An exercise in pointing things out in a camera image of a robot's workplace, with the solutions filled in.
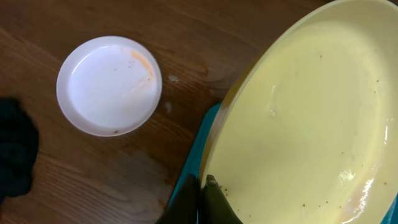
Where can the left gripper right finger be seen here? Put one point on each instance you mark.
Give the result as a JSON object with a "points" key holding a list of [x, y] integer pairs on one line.
{"points": [[215, 208]]}

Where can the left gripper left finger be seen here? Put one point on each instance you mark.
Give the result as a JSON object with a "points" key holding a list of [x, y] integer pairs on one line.
{"points": [[183, 209]]}

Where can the yellow plate with crumbs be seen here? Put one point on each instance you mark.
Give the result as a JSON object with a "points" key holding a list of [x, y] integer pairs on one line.
{"points": [[309, 135]]}

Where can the white plate with red stain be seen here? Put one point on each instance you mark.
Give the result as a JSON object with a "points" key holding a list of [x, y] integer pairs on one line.
{"points": [[109, 86]]}

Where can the teal plastic serving tray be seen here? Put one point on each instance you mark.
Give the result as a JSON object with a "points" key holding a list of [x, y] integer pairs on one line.
{"points": [[193, 161]]}

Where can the dark crumpled cloth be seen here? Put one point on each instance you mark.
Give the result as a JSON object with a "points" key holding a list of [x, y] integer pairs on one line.
{"points": [[19, 148]]}

